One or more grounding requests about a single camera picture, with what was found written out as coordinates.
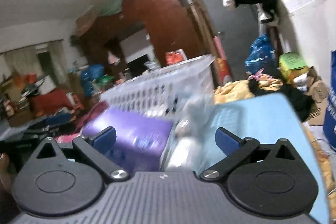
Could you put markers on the pile of dark clothes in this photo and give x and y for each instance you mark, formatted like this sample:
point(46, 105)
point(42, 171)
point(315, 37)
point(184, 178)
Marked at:
point(301, 103)

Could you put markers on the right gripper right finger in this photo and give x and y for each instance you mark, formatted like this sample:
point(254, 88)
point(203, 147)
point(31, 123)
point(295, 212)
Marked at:
point(237, 151)

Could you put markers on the blue plastic garbage bag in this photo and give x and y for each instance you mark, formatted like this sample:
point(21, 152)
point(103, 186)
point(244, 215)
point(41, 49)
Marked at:
point(261, 53)

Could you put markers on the dark red wooden wardrobe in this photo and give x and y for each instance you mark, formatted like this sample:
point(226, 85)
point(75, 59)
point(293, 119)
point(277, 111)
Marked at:
point(169, 23)

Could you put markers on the yellow blanket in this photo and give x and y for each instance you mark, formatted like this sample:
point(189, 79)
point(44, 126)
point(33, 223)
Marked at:
point(242, 90)

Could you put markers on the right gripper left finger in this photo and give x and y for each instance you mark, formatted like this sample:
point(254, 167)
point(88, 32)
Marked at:
point(94, 150)

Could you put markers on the grey metal door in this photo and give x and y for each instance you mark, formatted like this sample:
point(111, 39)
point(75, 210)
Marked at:
point(237, 29)

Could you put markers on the orange white hanging bag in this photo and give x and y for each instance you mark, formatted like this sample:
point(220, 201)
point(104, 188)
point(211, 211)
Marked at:
point(175, 57)

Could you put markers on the purple tissue pack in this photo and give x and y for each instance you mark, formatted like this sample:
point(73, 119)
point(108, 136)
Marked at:
point(140, 140)

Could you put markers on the translucent white plastic basket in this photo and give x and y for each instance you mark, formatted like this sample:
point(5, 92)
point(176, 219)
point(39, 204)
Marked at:
point(166, 91)

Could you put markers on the green yellow box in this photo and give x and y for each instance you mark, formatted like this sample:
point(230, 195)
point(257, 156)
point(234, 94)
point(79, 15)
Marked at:
point(292, 65)

